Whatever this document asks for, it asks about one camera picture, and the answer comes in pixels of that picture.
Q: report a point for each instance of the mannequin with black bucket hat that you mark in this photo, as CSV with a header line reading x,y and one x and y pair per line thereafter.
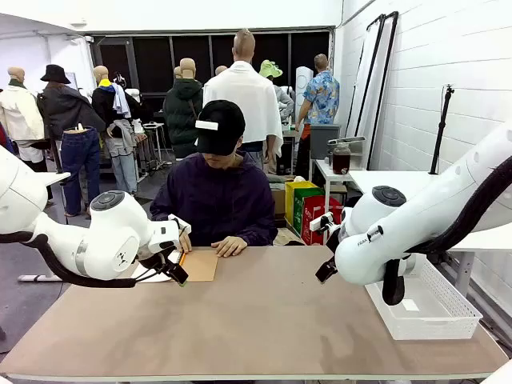
x,y
64,108

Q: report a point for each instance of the brown cardboard box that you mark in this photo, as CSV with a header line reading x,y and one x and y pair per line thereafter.
x,y
278,202

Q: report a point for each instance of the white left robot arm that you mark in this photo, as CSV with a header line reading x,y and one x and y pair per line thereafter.
x,y
108,232

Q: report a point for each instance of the mannequin in dark puffer jacket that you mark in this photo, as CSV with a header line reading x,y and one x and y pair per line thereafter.
x,y
182,112

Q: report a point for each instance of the black window frame wall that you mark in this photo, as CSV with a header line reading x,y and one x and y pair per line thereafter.
x,y
152,60

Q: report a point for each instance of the mannequin black jacket yellow collar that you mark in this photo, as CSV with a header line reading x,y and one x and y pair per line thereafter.
x,y
106,104

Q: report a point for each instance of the white metal stool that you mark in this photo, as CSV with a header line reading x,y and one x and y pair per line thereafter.
x,y
154,126

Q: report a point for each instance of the grey flat metal object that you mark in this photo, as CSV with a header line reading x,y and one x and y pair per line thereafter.
x,y
348,140

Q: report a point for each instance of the glass jar with dark liquid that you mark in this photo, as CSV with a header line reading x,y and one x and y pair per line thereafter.
x,y
342,162

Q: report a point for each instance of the person's right hand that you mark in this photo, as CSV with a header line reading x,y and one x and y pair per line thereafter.
x,y
186,243

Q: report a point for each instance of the bare mannequin head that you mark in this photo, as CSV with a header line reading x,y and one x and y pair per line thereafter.
x,y
221,70
177,72

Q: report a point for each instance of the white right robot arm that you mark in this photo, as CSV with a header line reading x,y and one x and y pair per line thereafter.
x,y
400,240

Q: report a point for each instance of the green shopping bag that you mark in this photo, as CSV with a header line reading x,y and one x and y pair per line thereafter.
x,y
298,212

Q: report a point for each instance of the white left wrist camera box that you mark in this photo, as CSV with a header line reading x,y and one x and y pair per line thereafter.
x,y
180,225

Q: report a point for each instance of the brown spiral notebook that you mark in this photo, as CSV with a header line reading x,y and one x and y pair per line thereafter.
x,y
200,266

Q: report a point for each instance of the mannequin with white towel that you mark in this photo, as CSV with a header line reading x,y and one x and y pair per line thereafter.
x,y
244,100

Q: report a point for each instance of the black light stand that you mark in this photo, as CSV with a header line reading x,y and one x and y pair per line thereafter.
x,y
440,132

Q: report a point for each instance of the small white paper slip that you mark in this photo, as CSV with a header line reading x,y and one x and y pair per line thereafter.
x,y
410,305

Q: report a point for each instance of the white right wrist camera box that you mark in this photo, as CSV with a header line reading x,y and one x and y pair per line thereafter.
x,y
322,222

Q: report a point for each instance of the light green hat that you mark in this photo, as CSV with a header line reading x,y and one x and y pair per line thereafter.
x,y
270,70

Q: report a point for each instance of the small white side table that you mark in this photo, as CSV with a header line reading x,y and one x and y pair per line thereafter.
x,y
322,166

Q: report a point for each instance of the yellow pencil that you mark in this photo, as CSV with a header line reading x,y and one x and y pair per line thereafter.
x,y
182,258

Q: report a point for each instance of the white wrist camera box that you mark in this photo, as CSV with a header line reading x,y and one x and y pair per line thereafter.
x,y
180,225
322,222

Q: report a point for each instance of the black-framed white panel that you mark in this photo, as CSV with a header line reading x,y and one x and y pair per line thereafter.
x,y
362,88
386,88

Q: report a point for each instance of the mannequin in grey hoodie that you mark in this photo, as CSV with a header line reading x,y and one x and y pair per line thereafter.
x,y
284,102

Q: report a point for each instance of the mannequin in cream coat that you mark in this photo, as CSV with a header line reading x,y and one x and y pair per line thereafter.
x,y
20,112

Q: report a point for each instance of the person's left hand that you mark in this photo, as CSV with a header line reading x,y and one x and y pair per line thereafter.
x,y
230,246

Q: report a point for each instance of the blue jeans half mannequin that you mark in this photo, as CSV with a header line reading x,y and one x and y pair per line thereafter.
x,y
80,160

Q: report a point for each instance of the olive green cloth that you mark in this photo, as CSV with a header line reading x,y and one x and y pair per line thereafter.
x,y
280,181

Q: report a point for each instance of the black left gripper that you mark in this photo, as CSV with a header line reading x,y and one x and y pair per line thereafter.
x,y
158,260

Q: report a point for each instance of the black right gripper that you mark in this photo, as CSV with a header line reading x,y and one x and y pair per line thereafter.
x,y
333,240

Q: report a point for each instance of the dark red garment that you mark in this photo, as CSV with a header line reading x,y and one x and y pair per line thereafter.
x,y
5,140

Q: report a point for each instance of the mannequin in blue floral shirt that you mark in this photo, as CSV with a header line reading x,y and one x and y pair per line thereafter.
x,y
322,100

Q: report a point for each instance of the white tower appliance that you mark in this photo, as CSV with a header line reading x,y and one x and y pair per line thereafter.
x,y
302,80

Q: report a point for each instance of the white perforated plastic basket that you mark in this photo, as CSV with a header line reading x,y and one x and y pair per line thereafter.
x,y
440,320

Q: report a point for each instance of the person's left forearm purple sleeve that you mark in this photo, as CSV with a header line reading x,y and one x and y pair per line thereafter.
x,y
260,236

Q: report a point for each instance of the beige paper bag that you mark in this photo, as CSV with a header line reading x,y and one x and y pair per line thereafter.
x,y
290,237

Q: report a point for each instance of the yellow shopping bag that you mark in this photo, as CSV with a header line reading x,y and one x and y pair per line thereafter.
x,y
290,204

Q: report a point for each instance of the person's right forearm purple sleeve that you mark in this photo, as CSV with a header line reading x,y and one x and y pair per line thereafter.
x,y
160,214

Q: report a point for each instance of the black cap with white label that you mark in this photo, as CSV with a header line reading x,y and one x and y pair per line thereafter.
x,y
224,120

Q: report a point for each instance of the red shopping bag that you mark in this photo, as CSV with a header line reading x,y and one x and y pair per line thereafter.
x,y
316,216

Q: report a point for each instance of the person in purple jacket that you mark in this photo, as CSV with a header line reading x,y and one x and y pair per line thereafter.
x,y
216,192

